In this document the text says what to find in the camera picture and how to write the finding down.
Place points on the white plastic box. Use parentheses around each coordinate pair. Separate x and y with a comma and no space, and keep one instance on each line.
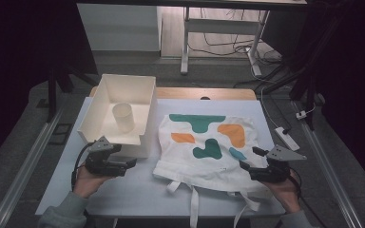
(123,85)

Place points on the white tote bag coloured patches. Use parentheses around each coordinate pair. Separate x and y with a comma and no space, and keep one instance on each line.
(183,158)

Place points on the white power strip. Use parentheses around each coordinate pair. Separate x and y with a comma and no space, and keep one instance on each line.
(286,139)

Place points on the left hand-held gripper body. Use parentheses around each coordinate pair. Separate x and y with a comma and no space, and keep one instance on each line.
(103,164)

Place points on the white standing desk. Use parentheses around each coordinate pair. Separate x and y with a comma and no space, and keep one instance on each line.
(221,26)

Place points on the white cabinet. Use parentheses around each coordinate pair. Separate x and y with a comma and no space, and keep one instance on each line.
(120,28)

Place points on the white cup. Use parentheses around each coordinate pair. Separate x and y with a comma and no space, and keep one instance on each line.
(124,117)

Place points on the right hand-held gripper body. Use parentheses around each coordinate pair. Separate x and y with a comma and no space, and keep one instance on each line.
(275,172)

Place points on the white plug adapter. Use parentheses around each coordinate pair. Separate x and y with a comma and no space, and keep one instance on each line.
(301,115)

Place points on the aluminium floor rail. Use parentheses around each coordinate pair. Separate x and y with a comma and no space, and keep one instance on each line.
(329,180)
(28,164)

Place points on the dark floor plate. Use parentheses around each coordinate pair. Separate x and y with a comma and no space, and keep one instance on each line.
(61,133)

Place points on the person's left hand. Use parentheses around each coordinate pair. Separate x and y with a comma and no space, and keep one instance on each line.
(87,183)

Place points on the person's right hand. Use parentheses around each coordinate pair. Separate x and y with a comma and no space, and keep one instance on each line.
(286,193)

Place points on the white foam board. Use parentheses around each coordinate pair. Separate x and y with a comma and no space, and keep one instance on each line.
(139,196)

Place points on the wooden table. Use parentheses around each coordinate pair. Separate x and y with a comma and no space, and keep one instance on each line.
(187,93)

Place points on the black stand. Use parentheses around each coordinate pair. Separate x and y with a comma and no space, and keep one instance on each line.
(52,95)
(310,104)

